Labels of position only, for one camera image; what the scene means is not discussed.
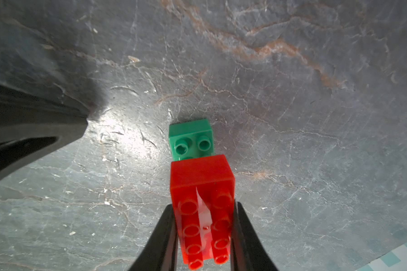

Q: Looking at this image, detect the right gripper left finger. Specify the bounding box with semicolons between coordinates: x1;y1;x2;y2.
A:
128;204;178;271

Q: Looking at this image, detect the green lego brick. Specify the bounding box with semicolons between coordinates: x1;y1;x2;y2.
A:
168;119;215;161

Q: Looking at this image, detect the red lego brick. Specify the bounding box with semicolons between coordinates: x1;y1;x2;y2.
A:
170;155;235;271

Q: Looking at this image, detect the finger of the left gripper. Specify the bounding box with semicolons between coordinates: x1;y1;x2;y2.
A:
0;85;88;181

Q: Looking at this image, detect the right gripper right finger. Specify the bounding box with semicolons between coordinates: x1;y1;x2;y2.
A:
230;202;278;271

